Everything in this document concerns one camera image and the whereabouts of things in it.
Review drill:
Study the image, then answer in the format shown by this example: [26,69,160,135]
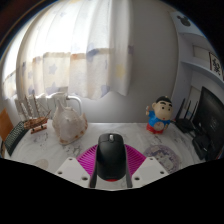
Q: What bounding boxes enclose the round purple printed mouse pad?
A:
[143,144,181,175]

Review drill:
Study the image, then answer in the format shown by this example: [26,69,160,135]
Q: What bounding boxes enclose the black computer mouse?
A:
[95,132,128,183]

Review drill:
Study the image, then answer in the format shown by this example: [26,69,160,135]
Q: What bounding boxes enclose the black router with antennas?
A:
[174,98,199,134]

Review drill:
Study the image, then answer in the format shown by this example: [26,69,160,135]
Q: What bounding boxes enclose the white star-print curtain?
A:
[1,0,135,102]

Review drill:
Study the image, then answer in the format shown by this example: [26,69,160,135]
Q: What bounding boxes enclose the small black box device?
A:
[192,133,213,161]

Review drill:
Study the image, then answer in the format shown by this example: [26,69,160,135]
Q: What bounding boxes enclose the large white conch shell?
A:
[51,98,89,146]

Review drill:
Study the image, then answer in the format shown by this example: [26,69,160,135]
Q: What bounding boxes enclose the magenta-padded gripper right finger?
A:
[124,144,169,189]

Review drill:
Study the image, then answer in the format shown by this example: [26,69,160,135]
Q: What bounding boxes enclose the wooden model sailing ship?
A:
[19,94,52,135]

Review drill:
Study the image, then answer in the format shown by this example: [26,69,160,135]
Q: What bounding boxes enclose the black monitor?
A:
[192,85,224,162]

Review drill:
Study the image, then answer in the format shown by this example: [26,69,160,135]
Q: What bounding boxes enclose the white radiator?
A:
[14,92,83,122]

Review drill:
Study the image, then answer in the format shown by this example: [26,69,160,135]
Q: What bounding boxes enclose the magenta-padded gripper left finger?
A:
[54,144,100,188]

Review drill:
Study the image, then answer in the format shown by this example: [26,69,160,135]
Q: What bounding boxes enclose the cartoon boy figurine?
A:
[145,95,175,135]

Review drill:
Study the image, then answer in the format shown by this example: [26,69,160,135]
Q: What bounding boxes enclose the white wall shelf unit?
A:
[169,11,224,101]

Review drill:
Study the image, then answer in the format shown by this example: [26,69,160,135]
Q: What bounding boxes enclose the white printed tablecloth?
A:
[3,121,205,191]

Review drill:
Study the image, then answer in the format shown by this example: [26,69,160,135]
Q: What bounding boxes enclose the wooden chair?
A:
[0,108,15,143]

